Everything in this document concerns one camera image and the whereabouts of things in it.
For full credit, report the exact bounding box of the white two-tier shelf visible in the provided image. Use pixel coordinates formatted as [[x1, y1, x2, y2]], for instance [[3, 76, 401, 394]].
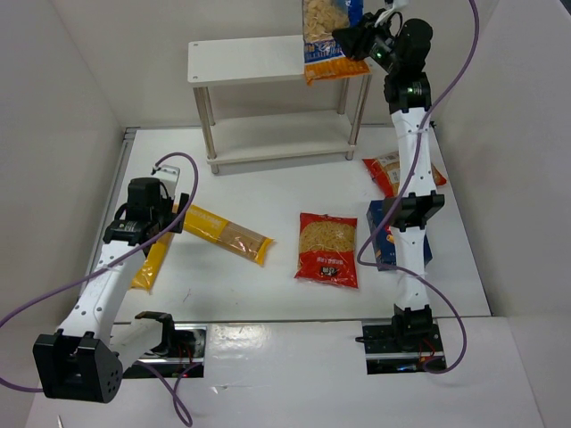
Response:
[[187, 36, 372, 174]]

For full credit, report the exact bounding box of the blue orange pasta bag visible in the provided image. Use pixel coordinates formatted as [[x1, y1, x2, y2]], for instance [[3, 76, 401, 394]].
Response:
[[302, 0, 370, 86]]

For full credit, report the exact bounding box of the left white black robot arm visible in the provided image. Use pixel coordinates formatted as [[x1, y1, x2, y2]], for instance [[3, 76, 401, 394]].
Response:
[[33, 167, 189, 403]]

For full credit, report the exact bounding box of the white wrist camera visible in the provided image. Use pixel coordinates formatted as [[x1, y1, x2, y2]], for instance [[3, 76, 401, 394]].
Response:
[[151, 165, 180, 194], [385, 0, 410, 11]]

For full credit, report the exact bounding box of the blue Barilla rigatoni box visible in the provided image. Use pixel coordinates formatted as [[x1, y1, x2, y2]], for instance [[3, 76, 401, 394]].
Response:
[[367, 200, 433, 266]]

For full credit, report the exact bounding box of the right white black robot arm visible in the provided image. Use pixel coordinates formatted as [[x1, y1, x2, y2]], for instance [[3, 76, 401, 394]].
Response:
[[333, 9, 444, 350]]

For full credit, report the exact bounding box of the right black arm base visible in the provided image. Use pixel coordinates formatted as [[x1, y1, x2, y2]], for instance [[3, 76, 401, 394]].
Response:
[[355, 321, 447, 375]]

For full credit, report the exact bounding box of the yellow Pastatime spaghetti pack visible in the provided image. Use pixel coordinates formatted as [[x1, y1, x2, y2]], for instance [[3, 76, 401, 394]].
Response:
[[184, 205, 274, 266]]

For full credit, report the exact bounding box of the red fusilli bag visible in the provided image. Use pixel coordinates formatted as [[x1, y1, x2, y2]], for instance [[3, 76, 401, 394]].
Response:
[[295, 212, 359, 289], [362, 151, 448, 197]]

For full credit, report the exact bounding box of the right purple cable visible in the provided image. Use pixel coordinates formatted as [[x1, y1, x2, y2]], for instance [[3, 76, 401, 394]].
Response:
[[356, 0, 482, 375]]

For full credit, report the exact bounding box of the red fusilli bag front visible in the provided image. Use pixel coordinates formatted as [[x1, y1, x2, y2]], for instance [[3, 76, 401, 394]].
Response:
[[295, 212, 359, 289]]

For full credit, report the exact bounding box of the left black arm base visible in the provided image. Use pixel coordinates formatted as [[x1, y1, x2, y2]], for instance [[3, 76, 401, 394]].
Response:
[[110, 319, 207, 380]]

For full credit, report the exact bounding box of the red fusilli bag back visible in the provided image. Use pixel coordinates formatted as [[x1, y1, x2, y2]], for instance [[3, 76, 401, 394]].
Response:
[[362, 151, 448, 197]]

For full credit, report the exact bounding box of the yellow spaghetti pack with label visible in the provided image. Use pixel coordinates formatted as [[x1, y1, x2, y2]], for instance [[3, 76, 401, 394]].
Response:
[[130, 233, 174, 293]]

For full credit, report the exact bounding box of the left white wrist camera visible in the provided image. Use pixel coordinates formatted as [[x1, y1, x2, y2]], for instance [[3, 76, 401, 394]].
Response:
[[151, 165, 180, 194]]

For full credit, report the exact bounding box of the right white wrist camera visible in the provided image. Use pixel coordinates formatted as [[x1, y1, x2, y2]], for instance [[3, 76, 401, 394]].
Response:
[[385, 0, 410, 11]]

